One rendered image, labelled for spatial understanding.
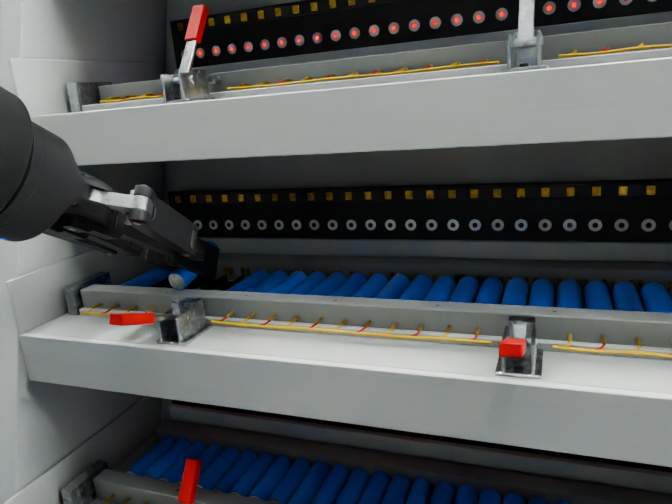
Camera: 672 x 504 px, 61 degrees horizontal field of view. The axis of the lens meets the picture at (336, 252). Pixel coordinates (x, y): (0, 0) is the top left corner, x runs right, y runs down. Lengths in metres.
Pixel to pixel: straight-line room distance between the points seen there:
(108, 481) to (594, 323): 0.47
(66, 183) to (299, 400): 0.22
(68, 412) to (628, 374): 0.50
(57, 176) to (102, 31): 0.32
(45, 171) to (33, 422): 0.30
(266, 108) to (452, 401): 0.25
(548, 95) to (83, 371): 0.43
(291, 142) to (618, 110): 0.22
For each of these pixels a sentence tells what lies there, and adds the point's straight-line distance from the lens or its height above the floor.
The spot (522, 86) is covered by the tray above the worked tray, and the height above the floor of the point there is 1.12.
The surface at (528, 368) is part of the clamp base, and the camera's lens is 0.40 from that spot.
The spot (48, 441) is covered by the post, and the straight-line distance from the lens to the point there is 0.64.
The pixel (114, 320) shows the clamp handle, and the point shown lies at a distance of 0.44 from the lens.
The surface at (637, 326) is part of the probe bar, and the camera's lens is 0.43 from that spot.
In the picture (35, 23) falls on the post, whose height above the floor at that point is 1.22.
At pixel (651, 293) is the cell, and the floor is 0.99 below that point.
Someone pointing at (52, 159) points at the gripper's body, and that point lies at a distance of 0.39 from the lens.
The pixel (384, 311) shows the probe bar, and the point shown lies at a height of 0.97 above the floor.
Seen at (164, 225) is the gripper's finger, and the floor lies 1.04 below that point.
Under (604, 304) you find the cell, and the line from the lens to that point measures 0.46.
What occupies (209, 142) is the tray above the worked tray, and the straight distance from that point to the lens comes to 0.47.
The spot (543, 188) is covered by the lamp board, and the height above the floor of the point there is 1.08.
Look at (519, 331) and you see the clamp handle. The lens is 0.39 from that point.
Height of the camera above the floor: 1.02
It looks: level
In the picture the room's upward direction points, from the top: 1 degrees clockwise
